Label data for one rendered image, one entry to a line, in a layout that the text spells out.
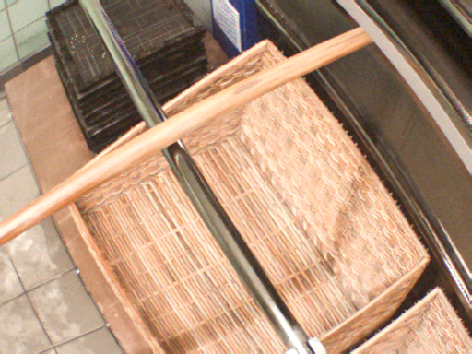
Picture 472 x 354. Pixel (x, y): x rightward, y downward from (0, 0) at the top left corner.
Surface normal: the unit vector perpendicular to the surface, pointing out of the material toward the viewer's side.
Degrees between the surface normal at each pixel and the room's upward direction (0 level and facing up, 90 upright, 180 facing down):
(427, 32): 12
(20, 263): 0
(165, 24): 0
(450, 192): 70
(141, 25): 0
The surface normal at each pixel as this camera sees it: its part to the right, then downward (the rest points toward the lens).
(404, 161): -0.83, 0.24
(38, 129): -0.04, -0.51
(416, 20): 0.15, -0.58
